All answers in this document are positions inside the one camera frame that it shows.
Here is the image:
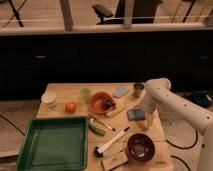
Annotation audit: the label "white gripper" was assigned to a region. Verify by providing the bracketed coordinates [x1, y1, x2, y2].
[137, 97, 157, 131]

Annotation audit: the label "blue grey sponge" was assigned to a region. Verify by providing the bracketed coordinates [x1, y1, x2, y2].
[127, 109, 145, 121]

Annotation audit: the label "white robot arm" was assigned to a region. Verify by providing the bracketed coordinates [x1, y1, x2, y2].
[139, 78, 213, 171]

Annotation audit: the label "light blue sponge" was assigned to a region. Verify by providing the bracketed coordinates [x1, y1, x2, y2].
[113, 87, 129, 98]

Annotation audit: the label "green plastic tray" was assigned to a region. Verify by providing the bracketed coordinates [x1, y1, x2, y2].
[16, 116, 88, 171]

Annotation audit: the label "dark red bowl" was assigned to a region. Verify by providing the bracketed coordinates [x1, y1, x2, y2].
[127, 133, 155, 162]

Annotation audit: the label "metal cup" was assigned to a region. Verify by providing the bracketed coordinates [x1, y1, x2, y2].
[133, 82, 144, 98]

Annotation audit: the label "yellow banana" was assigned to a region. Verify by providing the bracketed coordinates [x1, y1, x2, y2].
[106, 105, 126, 117]

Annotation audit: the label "dark grapes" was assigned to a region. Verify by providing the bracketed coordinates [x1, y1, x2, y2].
[101, 99, 116, 110]

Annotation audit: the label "wooden block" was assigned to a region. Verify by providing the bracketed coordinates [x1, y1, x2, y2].
[101, 151, 128, 171]

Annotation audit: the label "green cucumber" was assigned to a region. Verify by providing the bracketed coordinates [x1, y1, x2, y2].
[88, 123, 105, 136]

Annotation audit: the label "orange bowl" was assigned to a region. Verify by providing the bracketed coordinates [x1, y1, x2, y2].
[88, 92, 115, 114]

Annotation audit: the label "metal spoon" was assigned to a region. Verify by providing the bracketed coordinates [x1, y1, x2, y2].
[89, 116, 116, 131]

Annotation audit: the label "green plastic cup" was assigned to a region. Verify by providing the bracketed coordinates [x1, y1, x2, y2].
[80, 88, 91, 103]

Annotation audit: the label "orange tomato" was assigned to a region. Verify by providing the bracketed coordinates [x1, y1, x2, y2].
[65, 101, 77, 113]

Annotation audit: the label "white paper cup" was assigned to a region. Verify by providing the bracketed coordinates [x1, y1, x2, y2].
[41, 91, 57, 109]

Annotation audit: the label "black office chair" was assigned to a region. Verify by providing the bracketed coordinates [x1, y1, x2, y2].
[92, 0, 162, 25]

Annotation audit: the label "black power cable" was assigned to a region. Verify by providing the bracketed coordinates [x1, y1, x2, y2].
[165, 128, 200, 150]

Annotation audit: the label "white handled dish brush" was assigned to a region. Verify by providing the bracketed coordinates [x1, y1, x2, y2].
[94, 127, 130, 157]

